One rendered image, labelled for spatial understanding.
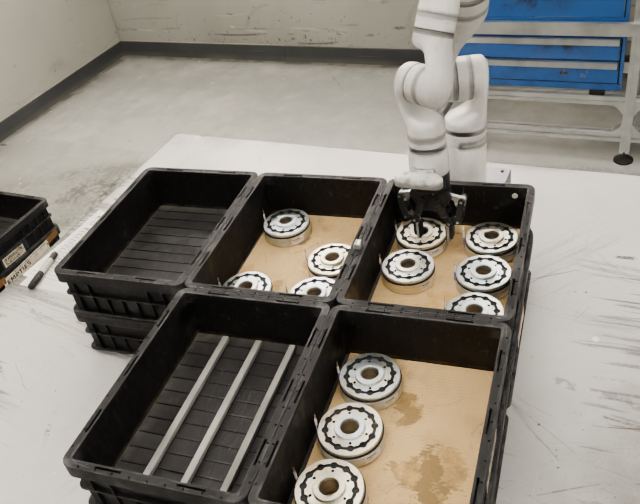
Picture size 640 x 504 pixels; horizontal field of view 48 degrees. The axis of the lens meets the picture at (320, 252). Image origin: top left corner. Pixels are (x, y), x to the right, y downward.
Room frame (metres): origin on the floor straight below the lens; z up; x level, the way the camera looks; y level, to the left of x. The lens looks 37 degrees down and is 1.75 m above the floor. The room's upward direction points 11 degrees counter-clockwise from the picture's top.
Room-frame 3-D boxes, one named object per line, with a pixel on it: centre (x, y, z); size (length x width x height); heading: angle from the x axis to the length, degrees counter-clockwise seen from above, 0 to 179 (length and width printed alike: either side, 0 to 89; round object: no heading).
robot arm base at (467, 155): (1.38, -0.36, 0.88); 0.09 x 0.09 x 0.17; 62
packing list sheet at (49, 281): (1.58, 0.60, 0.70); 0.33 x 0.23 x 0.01; 149
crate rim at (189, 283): (1.18, 0.05, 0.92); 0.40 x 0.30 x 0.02; 155
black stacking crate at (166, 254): (1.31, 0.32, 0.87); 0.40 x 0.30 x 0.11; 155
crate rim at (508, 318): (1.05, -0.23, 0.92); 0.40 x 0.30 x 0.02; 155
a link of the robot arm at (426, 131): (1.17, -0.23, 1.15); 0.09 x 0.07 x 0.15; 33
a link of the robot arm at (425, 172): (1.14, -0.22, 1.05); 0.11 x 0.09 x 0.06; 148
